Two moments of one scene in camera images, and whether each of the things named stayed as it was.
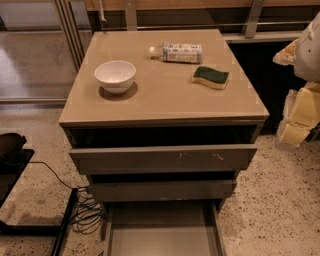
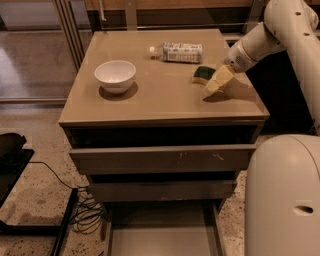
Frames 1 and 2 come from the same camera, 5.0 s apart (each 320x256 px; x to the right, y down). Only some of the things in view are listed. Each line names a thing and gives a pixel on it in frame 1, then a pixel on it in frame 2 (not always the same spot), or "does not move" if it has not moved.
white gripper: (309, 55) -> (237, 60)
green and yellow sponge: (211, 77) does not move
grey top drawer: (163, 157) does not move
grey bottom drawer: (170, 228) does not move
